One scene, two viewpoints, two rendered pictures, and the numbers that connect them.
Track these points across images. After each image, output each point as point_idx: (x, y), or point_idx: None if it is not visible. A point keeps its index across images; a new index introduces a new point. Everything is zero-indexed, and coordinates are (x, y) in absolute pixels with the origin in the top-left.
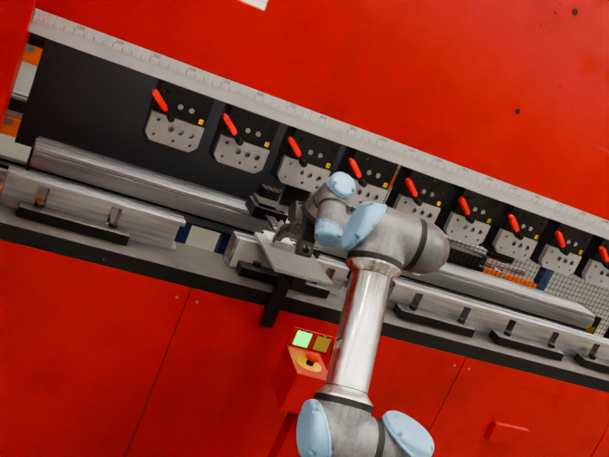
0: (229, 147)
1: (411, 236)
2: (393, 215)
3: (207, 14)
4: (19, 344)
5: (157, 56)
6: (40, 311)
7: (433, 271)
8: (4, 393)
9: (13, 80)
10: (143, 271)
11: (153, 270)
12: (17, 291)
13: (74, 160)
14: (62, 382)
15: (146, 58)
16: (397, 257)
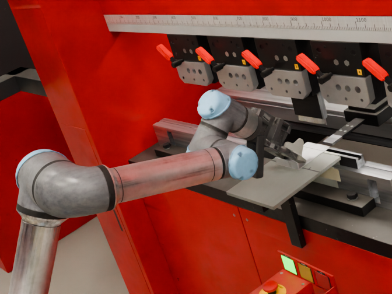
0: (224, 73)
1: (28, 184)
2: (28, 164)
3: None
4: (186, 247)
5: (154, 17)
6: (181, 224)
7: (70, 216)
8: (199, 282)
9: (104, 69)
10: (206, 193)
11: (210, 192)
12: (166, 209)
13: (232, 96)
14: (218, 278)
15: (151, 21)
16: (24, 205)
